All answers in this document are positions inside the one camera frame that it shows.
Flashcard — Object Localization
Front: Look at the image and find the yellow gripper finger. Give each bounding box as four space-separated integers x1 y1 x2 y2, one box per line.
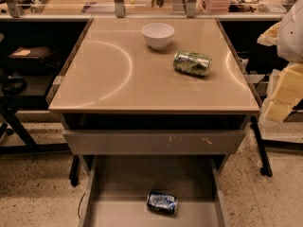
264 62 303 122
257 22 280 46

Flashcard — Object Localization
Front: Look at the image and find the blue pepsi can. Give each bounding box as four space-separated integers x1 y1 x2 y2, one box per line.
147 192 178 215

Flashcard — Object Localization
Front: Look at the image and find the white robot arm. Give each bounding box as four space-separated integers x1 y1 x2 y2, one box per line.
257 0 303 122

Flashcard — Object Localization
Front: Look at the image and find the green soda can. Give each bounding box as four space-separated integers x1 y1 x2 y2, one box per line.
173 51 212 77

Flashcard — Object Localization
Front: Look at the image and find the grey drawer cabinet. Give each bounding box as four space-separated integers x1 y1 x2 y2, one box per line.
45 17 265 227

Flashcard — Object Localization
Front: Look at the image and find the open middle drawer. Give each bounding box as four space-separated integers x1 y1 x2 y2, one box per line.
79 156 229 227

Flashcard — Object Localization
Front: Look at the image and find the closed top drawer front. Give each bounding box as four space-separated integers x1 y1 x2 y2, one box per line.
63 130 244 155

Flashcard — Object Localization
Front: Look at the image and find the black table leg right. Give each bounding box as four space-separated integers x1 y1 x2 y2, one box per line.
251 116 273 177

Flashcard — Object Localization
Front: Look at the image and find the white ceramic bowl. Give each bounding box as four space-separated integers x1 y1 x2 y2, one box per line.
141 23 175 50

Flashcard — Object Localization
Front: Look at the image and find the black frame leg left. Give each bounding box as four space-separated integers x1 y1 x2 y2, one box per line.
0 106 69 154

